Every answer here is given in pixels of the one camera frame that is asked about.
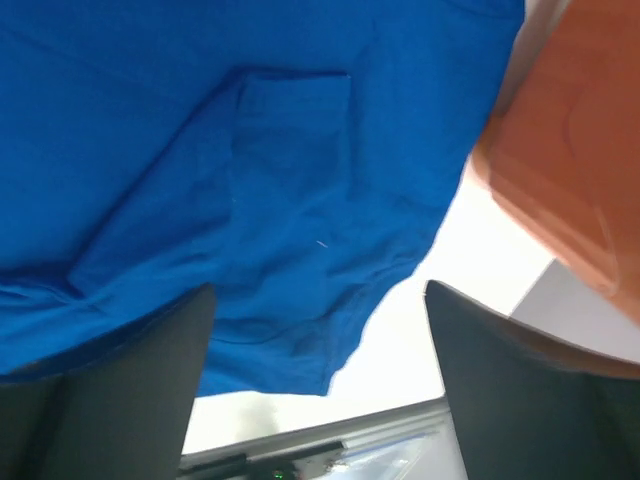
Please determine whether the orange plastic bin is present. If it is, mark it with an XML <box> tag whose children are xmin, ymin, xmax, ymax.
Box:
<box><xmin>472</xmin><ymin>1</ymin><xmax>639</xmax><ymax>319</ymax></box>

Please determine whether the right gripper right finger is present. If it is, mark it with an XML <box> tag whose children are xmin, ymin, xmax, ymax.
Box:
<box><xmin>425</xmin><ymin>281</ymin><xmax>639</xmax><ymax>479</ymax></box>

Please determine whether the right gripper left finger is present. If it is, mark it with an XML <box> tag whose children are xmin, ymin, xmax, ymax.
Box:
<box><xmin>1</xmin><ymin>285</ymin><xmax>215</xmax><ymax>479</ymax></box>

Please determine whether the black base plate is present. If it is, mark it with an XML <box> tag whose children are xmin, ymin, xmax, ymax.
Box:
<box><xmin>177</xmin><ymin>397</ymin><xmax>450</xmax><ymax>479</ymax></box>

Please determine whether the blue t shirt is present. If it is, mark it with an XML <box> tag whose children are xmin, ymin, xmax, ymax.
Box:
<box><xmin>1</xmin><ymin>1</ymin><xmax>525</xmax><ymax>396</ymax></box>

